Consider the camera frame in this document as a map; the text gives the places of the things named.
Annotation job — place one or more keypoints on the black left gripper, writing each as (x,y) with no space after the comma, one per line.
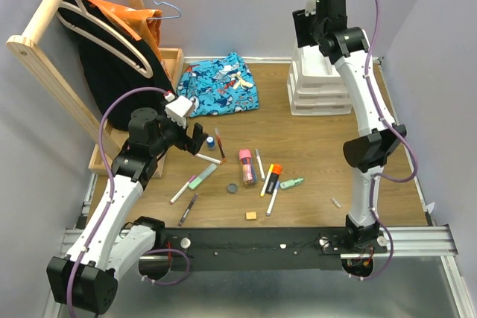
(192,144)

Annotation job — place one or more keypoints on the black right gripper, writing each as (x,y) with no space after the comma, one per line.
(301,21)

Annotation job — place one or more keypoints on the grey round tin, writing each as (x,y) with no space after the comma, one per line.
(232,188)

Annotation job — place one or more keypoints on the pink lid pen tube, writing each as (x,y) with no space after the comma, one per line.
(248,171)

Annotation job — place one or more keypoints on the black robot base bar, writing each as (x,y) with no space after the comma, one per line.
(256,249)

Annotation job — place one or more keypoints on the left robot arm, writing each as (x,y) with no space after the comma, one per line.
(88,275)

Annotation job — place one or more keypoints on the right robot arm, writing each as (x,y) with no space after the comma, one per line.
(378,133)

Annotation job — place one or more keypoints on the pink cap white marker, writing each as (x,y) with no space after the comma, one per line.
(209,159)

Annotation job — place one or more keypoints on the red clear-cap pen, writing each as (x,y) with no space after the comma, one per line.
(220,146)

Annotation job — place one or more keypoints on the mint grey highlighter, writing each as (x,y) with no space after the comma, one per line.
(202,176)

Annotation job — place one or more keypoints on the purple cap white marker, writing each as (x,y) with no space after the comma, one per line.
(182,190)

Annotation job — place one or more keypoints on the dark purple pen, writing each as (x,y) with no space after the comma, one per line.
(188,209)

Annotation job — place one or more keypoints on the blue shark print cloth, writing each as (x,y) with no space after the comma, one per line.
(219,87)

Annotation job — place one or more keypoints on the white drawer organizer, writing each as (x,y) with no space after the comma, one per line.
(314,86)

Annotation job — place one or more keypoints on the grey cap white marker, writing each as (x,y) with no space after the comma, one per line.
(259,162)

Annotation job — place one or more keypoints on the yellow cap white marker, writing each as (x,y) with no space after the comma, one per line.
(262,193)

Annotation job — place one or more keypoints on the orange black highlighter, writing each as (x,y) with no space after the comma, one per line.
(273,178)

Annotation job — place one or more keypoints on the blue cap white marker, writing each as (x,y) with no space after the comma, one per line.
(273,199)

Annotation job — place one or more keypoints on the tan eraser block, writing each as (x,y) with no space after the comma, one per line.
(251,215)

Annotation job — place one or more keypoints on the black hanging garment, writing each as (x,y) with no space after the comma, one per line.
(108,77)

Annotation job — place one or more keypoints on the orange garment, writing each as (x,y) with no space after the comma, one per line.
(139,24)

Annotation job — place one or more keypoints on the wooden clothes rack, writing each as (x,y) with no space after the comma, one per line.
(26,49)

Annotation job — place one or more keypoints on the small white chalk piece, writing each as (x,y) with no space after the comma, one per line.
(336,203)

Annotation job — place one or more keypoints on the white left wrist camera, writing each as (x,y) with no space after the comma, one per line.
(178,109)

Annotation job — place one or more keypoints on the aluminium rail frame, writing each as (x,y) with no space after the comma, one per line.
(399,241)

